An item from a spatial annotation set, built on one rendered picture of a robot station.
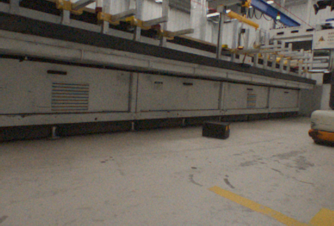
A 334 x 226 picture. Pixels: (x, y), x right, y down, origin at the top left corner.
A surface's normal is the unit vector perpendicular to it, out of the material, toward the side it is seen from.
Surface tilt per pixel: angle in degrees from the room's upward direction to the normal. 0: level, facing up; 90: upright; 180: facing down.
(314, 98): 90
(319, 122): 90
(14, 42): 90
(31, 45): 90
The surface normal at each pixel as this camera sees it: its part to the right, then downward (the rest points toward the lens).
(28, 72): 0.67, 0.09
